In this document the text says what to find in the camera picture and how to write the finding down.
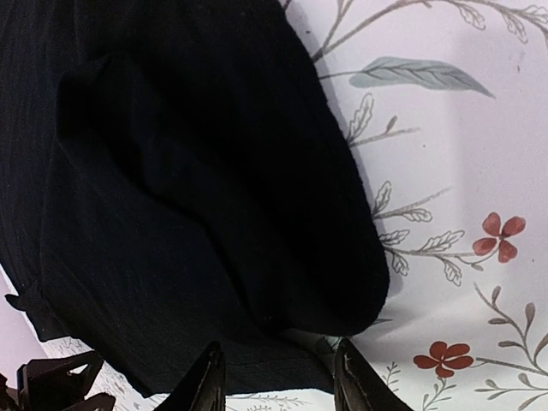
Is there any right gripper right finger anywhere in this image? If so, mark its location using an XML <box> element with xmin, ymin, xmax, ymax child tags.
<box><xmin>334</xmin><ymin>339</ymin><xmax>405</xmax><ymax>411</ymax></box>

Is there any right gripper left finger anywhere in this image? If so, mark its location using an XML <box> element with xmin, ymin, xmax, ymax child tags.
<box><xmin>160</xmin><ymin>342</ymin><xmax>226</xmax><ymax>411</ymax></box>

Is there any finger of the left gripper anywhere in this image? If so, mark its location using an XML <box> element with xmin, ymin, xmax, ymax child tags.
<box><xmin>1</xmin><ymin>351</ymin><xmax>116</xmax><ymax>411</ymax></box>

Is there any black t-shirt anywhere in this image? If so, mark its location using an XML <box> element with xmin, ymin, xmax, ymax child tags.
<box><xmin>1</xmin><ymin>1</ymin><xmax>390</xmax><ymax>396</ymax></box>

